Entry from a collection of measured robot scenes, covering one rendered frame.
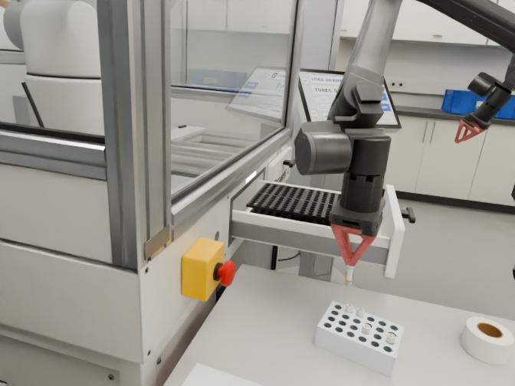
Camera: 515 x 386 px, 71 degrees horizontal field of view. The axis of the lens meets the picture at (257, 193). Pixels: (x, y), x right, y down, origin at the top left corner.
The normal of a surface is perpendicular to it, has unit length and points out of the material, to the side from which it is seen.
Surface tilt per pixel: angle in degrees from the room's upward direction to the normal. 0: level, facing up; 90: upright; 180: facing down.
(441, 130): 90
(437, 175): 90
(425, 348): 0
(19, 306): 90
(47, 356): 90
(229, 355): 0
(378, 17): 41
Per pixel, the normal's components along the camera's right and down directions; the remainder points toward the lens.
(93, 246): -0.27, 0.29
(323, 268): 0.38, 0.33
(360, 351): -0.49, 0.25
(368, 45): 0.15, -0.49
